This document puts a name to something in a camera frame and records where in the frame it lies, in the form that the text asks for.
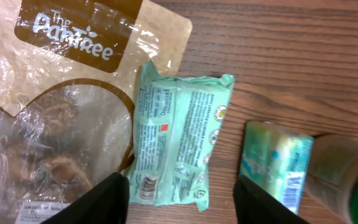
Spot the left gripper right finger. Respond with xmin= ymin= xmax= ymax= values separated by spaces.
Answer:
xmin=233 ymin=175 xmax=308 ymax=224

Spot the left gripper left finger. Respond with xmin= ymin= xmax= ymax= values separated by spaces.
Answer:
xmin=42 ymin=172 xmax=129 ymax=224

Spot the small teal white packet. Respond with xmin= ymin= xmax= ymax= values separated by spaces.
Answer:
xmin=239 ymin=121 xmax=314 ymax=214

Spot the green lid white jar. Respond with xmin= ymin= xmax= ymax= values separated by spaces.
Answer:
xmin=305 ymin=135 xmax=358 ymax=223

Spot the teal white snack packet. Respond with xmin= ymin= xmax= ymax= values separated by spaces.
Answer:
xmin=126 ymin=62 xmax=235 ymax=212

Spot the brown snack packet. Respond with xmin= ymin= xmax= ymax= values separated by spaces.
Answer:
xmin=0 ymin=0 xmax=193 ymax=223

